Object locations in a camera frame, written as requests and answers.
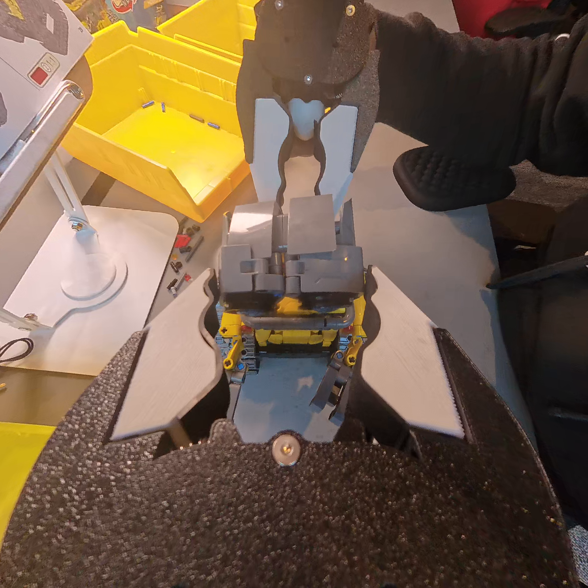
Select yellow plastic bin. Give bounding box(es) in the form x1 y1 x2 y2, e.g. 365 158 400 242
156 0 262 63
60 23 255 223
0 421 60 545

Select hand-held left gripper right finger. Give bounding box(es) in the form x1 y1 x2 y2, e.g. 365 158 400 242
352 265 467 442

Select person's right forearm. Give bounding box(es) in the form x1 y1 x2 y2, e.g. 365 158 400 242
368 8 588 177

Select yellow tracked toy robot body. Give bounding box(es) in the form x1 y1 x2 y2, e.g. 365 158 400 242
216 299 370 414

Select robot kit box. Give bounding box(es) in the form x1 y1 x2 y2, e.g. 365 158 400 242
60 0 166 30

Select black cable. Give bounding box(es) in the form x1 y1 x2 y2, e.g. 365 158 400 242
0 336 36 362

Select white book stand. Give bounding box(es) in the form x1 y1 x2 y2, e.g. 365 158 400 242
0 78 181 377

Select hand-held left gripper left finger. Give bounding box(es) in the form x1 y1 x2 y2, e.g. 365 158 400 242
111 267 232 442

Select building instruction booklet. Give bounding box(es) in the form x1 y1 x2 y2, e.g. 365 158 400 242
0 0 92 152

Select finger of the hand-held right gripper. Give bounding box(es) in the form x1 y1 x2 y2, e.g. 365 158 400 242
248 97 295 207
315 103 361 214

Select scattered small building pieces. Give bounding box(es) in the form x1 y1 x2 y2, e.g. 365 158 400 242
166 221 207 296

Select grey toy robot head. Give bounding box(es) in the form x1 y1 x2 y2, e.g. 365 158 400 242
216 195 370 318

